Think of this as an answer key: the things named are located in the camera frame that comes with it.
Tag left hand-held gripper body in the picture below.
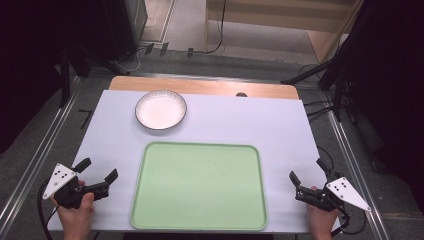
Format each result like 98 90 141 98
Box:
42 162 101 210

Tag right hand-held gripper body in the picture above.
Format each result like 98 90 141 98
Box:
294 176 372 213

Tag person's right hand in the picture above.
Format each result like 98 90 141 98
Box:
306 185 342 240

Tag person's left hand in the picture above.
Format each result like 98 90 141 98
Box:
49 179 96 240

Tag white table sheet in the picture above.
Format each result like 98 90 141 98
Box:
47 89 342 234

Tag white plate with dark rim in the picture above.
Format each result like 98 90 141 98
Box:
134 89 188 131

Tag green plastic tray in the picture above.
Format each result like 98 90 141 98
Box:
129 141 269 232

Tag black stand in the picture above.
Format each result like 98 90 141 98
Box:
280 6 368 123
58 39 132 109

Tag dark curtain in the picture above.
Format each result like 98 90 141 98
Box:
343 0 424 214
0 0 111 154

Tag wooden table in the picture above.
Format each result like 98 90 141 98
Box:
108 75 300 101

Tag grey cabinet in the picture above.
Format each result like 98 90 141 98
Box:
101 0 149 59

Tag light wooden furniture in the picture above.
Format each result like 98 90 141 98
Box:
203 0 365 64

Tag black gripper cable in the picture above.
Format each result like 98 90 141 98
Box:
36 179 60 240
329 203 368 238

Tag aluminium rail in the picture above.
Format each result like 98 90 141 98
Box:
327 109 390 240
0 75 82 231

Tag black floor cables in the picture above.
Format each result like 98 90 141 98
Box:
298 63 338 124

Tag white floor cable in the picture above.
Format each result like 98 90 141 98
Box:
114 16 158 73

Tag black hanging cable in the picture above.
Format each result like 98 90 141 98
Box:
203 0 228 55

